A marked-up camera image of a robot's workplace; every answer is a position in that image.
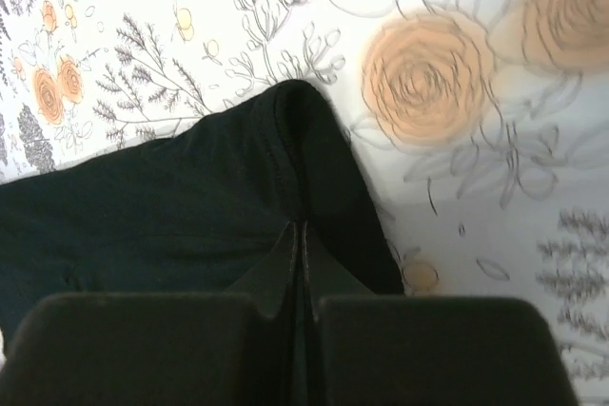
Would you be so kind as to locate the floral patterned table mat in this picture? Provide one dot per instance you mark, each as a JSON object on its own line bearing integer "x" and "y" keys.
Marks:
{"x": 480, "y": 127}

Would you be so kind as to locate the black t shirt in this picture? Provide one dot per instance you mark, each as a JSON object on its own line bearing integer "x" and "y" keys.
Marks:
{"x": 117, "y": 274}

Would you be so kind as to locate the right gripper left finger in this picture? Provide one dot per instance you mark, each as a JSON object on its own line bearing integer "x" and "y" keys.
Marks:
{"x": 269, "y": 283}

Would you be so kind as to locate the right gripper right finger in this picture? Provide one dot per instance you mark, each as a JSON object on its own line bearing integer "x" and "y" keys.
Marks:
{"x": 324, "y": 276}

